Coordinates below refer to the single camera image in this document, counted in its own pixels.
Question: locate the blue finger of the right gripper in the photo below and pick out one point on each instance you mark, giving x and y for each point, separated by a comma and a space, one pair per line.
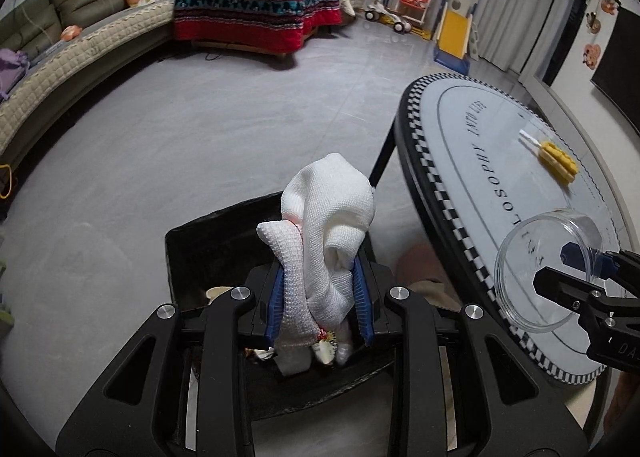
567, 291
594, 263

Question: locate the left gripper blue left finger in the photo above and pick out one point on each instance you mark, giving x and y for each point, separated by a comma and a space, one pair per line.
274, 302

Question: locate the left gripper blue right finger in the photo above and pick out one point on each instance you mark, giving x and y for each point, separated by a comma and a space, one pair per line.
363, 303

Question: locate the clear plastic jar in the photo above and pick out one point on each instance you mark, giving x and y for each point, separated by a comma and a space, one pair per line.
562, 243

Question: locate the white cloth rag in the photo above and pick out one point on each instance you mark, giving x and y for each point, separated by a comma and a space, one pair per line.
326, 211

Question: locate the black trash bin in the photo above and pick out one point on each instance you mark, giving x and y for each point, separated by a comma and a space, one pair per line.
223, 249

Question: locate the person right hand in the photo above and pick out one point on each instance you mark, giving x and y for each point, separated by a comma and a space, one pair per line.
626, 388

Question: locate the white tv cabinet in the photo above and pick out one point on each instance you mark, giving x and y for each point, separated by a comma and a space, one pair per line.
589, 124

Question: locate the yellow toy slide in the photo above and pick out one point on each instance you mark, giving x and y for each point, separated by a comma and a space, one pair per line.
453, 34

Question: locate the white toy ride-on car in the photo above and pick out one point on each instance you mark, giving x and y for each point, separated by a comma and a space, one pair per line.
376, 12

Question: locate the green sofa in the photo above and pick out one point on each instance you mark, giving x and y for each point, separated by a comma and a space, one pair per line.
72, 46

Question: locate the purple cloth on sofa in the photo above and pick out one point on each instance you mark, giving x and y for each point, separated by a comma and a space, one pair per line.
13, 67

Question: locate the black wall television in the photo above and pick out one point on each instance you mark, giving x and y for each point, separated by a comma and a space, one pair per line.
618, 73

